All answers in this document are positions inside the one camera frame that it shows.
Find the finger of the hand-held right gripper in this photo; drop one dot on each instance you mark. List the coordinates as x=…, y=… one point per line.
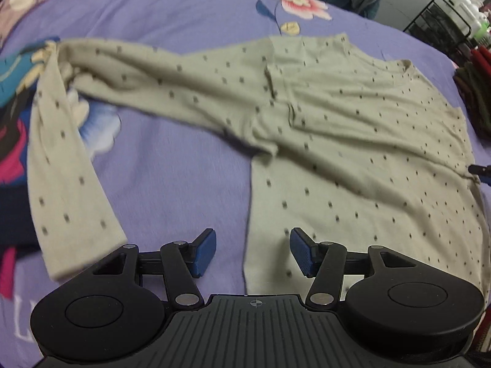
x=481, y=169

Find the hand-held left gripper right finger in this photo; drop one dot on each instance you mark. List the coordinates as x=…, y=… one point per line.
x=301, y=251

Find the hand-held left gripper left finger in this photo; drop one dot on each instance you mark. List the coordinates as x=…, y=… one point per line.
x=203, y=253

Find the green dotted long-sleeve shirt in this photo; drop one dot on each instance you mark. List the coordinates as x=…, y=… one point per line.
x=337, y=130

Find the stack of red green clothes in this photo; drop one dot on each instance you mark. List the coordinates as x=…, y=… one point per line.
x=475, y=92

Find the purple floral bed sheet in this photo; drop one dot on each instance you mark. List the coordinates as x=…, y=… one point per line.
x=184, y=184

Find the white plastic bottle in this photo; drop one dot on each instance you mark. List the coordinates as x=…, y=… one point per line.
x=468, y=11

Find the navy floral cloth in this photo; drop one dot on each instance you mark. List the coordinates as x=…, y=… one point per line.
x=13, y=122

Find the pink cloth with pale circle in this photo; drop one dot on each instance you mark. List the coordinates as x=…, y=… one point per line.
x=23, y=0

